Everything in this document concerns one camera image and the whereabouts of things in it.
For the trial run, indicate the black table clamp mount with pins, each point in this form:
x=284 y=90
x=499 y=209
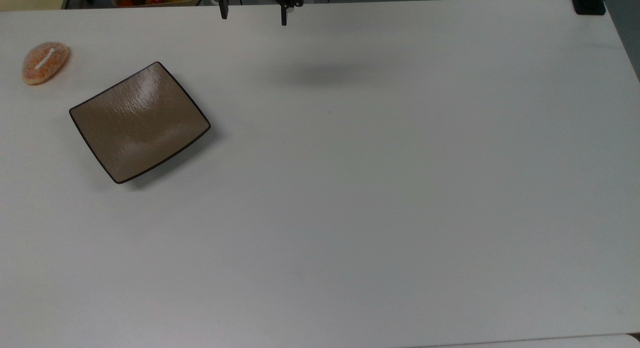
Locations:
x=589 y=2

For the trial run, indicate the sugared oval bread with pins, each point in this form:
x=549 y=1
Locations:
x=45 y=63

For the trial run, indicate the brown square ceramic plate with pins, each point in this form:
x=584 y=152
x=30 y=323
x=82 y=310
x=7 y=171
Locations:
x=140 y=123

